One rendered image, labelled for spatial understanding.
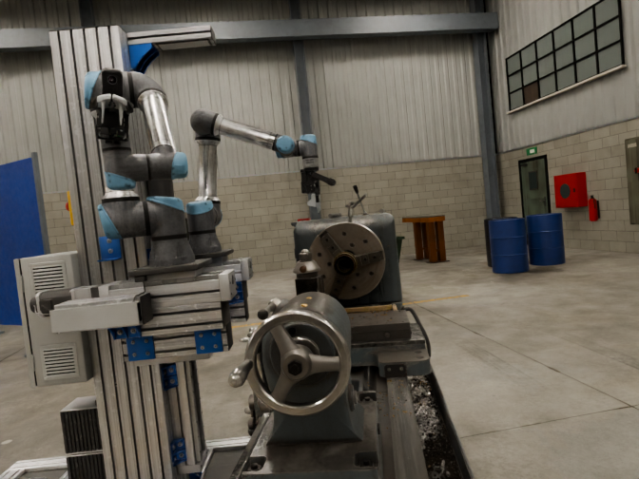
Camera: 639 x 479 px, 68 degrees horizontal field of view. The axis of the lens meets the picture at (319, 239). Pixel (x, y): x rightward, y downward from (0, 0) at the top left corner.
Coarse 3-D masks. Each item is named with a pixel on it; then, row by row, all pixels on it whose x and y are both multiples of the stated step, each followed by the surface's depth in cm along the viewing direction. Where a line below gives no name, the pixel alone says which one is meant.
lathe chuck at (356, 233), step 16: (336, 224) 191; (352, 224) 190; (320, 240) 192; (336, 240) 191; (352, 240) 191; (368, 240) 190; (320, 256) 193; (384, 256) 193; (320, 272) 193; (336, 272) 192; (368, 272) 191; (352, 288) 192; (368, 288) 191
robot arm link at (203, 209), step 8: (192, 208) 205; (200, 208) 205; (208, 208) 207; (192, 216) 205; (200, 216) 205; (208, 216) 207; (216, 216) 216; (192, 224) 205; (200, 224) 205; (208, 224) 206
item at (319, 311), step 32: (288, 320) 64; (320, 320) 63; (256, 352) 65; (288, 352) 64; (320, 352) 68; (256, 384) 65; (288, 384) 64; (320, 384) 70; (288, 416) 71; (320, 416) 71; (352, 416) 74; (256, 448) 72; (288, 448) 71; (320, 448) 70; (352, 448) 69
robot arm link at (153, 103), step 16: (144, 80) 152; (144, 96) 150; (160, 96) 152; (144, 112) 147; (160, 112) 145; (160, 128) 140; (160, 144) 135; (160, 160) 131; (176, 160) 133; (160, 176) 133; (176, 176) 135
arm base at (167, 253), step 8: (152, 240) 158; (160, 240) 156; (168, 240) 156; (176, 240) 157; (184, 240) 159; (152, 248) 157; (160, 248) 155; (168, 248) 155; (176, 248) 156; (184, 248) 158; (152, 256) 158; (160, 256) 155; (168, 256) 154; (176, 256) 155; (184, 256) 157; (192, 256) 160; (152, 264) 156; (160, 264) 154; (168, 264) 154; (176, 264) 155
